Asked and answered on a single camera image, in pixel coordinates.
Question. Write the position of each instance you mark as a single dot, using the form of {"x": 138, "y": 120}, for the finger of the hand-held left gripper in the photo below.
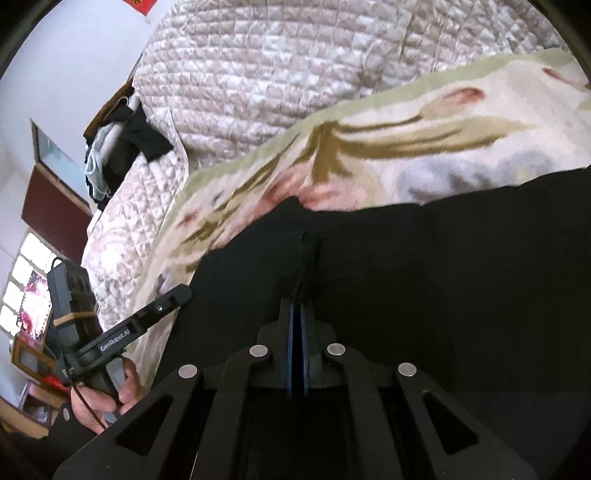
{"x": 171, "y": 302}

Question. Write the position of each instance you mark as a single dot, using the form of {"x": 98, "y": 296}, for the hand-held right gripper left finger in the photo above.
{"x": 288, "y": 350}

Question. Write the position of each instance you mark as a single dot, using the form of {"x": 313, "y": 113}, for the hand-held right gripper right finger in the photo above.
{"x": 301, "y": 350}

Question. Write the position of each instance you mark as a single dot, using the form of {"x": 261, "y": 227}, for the black pants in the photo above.
{"x": 415, "y": 286}

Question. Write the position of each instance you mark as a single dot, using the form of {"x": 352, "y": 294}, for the person's left forearm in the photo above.
{"x": 69, "y": 441}

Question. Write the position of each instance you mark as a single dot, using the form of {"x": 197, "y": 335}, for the person's left hand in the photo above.
{"x": 94, "y": 408}

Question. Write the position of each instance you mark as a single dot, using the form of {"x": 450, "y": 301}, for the gridded window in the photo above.
{"x": 25, "y": 286}

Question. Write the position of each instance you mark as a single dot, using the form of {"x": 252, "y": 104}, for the brown wooden furniture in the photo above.
{"x": 32, "y": 369}

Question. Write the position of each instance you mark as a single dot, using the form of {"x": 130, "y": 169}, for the dark red wooden cabinet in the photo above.
{"x": 57, "y": 212}

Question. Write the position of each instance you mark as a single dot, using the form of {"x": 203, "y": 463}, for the light blue cloth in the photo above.
{"x": 94, "y": 171}

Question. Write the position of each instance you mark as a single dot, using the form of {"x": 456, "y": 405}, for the black garment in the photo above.
{"x": 147, "y": 138}

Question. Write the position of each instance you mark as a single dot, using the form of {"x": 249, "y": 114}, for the floral fleece blanket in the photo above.
{"x": 415, "y": 138}

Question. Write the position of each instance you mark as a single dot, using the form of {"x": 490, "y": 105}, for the quilted floral bedspread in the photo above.
{"x": 258, "y": 69}

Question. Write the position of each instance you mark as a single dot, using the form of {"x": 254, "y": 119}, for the red paper wall decoration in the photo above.
{"x": 138, "y": 5}

